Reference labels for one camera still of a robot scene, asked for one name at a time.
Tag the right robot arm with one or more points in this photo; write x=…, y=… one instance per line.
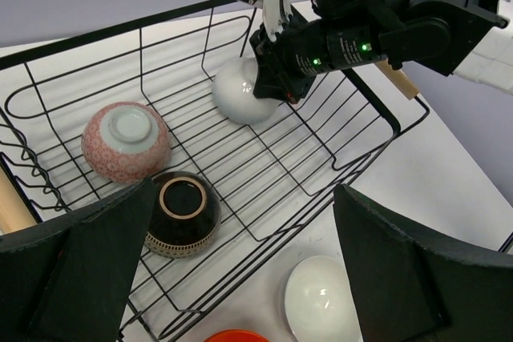
x=471, y=39

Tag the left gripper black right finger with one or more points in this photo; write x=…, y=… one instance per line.
x=412, y=283

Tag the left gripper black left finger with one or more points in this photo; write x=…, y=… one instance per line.
x=68, y=279

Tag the orange bowl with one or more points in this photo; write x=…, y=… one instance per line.
x=236, y=335

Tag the black white patterned bowl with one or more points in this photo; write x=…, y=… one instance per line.
x=126, y=142

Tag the grey white bowl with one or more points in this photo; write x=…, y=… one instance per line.
x=232, y=93

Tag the brown bowl beige inside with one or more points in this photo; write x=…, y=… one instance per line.
x=186, y=216

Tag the black wire dish rack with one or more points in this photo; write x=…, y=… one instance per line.
x=272, y=180

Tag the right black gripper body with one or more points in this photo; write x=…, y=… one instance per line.
x=288, y=66

